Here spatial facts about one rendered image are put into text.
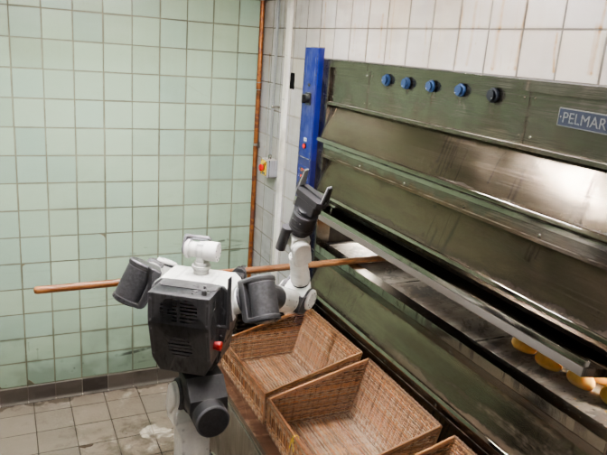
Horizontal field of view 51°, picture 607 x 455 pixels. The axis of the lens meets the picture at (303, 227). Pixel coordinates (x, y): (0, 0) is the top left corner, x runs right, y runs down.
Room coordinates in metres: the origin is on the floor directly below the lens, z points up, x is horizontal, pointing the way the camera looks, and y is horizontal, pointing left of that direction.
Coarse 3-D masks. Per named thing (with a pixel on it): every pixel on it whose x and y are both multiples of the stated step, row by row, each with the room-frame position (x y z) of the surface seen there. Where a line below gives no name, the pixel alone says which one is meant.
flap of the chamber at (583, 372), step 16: (336, 224) 2.64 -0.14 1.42; (352, 224) 2.74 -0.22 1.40; (384, 240) 2.53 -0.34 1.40; (384, 256) 2.28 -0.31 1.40; (416, 256) 2.35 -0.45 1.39; (416, 272) 2.09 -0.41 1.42; (448, 272) 2.21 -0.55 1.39; (464, 288) 2.01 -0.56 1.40; (480, 288) 2.06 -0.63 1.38; (464, 304) 1.85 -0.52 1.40; (496, 304) 1.89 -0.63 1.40; (496, 320) 1.73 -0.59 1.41; (528, 320) 1.78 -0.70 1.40; (528, 336) 1.61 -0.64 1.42; (560, 336) 1.69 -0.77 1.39; (544, 352) 1.55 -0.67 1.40; (576, 352) 1.57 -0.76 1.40; (592, 352) 1.60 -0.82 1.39; (576, 368) 1.46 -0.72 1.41; (592, 368) 1.46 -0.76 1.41
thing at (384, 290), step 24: (384, 288) 2.54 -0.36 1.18; (408, 312) 2.35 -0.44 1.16; (456, 336) 2.10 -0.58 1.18; (480, 360) 1.96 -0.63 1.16; (504, 360) 1.94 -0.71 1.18; (528, 384) 1.79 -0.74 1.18; (552, 408) 1.67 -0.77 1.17; (576, 408) 1.66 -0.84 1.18; (576, 432) 1.58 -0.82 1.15; (600, 432) 1.54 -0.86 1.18
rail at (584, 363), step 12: (324, 216) 2.75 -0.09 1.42; (348, 228) 2.55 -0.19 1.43; (372, 240) 2.38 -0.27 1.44; (396, 252) 2.24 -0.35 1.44; (408, 264) 2.15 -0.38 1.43; (432, 276) 2.02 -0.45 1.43; (456, 288) 1.91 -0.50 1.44; (468, 300) 1.85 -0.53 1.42; (480, 300) 1.81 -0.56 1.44; (492, 312) 1.75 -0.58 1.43; (504, 312) 1.73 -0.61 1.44; (516, 324) 1.66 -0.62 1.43; (540, 336) 1.58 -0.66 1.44; (552, 348) 1.54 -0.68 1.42; (564, 348) 1.51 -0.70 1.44; (576, 360) 1.47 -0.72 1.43; (588, 360) 1.45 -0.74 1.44
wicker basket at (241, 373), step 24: (312, 312) 3.01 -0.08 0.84; (240, 336) 2.89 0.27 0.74; (264, 336) 2.95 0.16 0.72; (288, 336) 3.01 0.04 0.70; (312, 336) 2.94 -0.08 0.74; (336, 336) 2.77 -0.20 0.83; (240, 360) 2.64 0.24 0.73; (264, 360) 2.93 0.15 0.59; (288, 360) 2.95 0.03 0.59; (312, 360) 2.86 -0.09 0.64; (336, 360) 2.70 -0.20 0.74; (240, 384) 2.62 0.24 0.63; (264, 384) 2.70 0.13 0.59; (288, 384) 2.42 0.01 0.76; (264, 408) 2.37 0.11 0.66
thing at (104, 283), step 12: (288, 264) 2.68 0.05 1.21; (312, 264) 2.72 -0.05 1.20; (324, 264) 2.75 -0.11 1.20; (336, 264) 2.78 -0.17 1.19; (348, 264) 2.81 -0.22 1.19; (36, 288) 2.22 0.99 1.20; (48, 288) 2.23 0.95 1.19; (60, 288) 2.25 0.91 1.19; (72, 288) 2.27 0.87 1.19; (84, 288) 2.29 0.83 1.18; (96, 288) 2.31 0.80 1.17
